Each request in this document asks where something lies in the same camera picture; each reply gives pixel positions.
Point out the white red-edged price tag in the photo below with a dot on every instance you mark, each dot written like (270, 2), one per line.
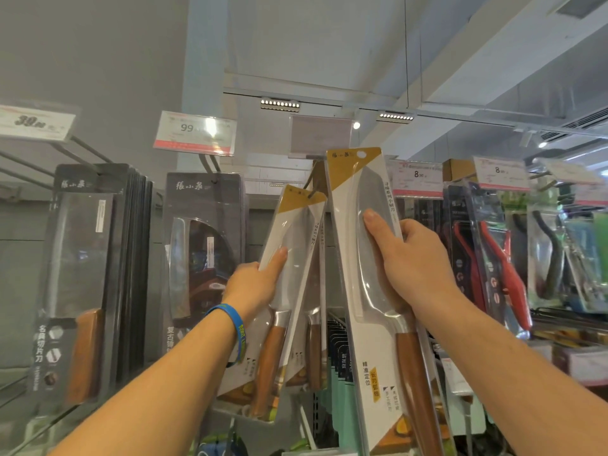
(33, 123)
(589, 194)
(584, 365)
(418, 178)
(456, 375)
(195, 132)
(501, 173)

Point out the row of red Y-peeler packages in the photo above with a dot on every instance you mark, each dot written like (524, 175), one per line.
(456, 204)

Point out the row of red straight-peeler packages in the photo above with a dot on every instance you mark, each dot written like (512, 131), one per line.
(508, 280)

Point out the blue wristband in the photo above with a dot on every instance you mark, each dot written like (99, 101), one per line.
(237, 322)

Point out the brown cardboard box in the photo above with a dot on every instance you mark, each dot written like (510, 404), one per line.
(458, 170)

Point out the square ceiling air vent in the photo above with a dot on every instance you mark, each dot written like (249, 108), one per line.
(584, 4)

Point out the packaged round black knife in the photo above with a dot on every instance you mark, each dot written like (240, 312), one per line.
(204, 194)

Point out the long ceiling air conditioner vent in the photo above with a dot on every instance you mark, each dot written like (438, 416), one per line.
(584, 121)

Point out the packaged cleaver wooden handle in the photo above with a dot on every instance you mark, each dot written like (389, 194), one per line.
(76, 242)

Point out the person's right forearm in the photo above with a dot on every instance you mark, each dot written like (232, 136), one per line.
(513, 375)

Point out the person's left hand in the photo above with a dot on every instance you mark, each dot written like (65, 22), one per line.
(252, 289)

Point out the grey-backed flip price tag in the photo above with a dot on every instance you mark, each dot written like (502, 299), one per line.
(318, 135)

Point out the person's right hand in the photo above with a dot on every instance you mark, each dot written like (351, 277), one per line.
(423, 270)

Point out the row of mint carded utensils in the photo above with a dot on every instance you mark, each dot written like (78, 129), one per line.
(347, 413)

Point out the person's left forearm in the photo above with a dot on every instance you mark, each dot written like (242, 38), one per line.
(157, 394)

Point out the black linear track light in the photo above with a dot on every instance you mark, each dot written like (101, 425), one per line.
(280, 104)
(395, 116)

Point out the grey metal display shelf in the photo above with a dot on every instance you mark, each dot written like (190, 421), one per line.
(24, 280)

